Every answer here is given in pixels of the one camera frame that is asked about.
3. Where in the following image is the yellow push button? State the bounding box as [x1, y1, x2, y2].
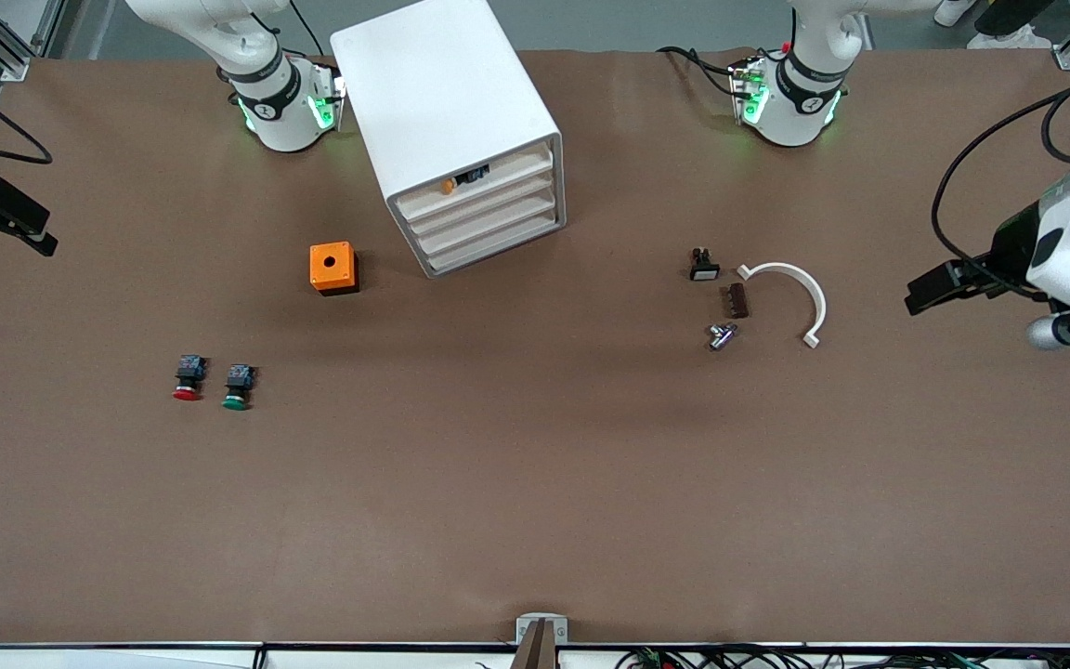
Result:
[440, 164, 491, 195]

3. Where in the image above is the white plastic drawer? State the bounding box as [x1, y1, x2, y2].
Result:
[421, 221, 566, 278]
[393, 141, 558, 216]
[402, 172, 560, 235]
[411, 197, 562, 257]

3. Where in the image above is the red push button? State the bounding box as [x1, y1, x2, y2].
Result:
[172, 354, 207, 402]

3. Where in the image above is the green push button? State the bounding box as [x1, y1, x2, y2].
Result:
[222, 364, 256, 412]

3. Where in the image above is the orange button box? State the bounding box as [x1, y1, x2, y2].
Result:
[309, 242, 359, 296]

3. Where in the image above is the white drawer cabinet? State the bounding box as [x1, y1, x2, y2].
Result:
[330, 0, 567, 280]

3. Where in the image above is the white curved plastic clamp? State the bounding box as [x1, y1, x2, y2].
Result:
[737, 262, 828, 349]

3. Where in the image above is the black trouser leg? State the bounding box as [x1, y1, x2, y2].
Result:
[973, 0, 1056, 38]

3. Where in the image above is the black base power cable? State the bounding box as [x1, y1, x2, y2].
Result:
[656, 45, 742, 98]

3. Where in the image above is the tangled cable bundle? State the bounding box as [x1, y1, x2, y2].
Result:
[614, 644, 1070, 669]

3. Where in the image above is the grey metal bracket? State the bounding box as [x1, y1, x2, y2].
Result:
[515, 613, 569, 647]

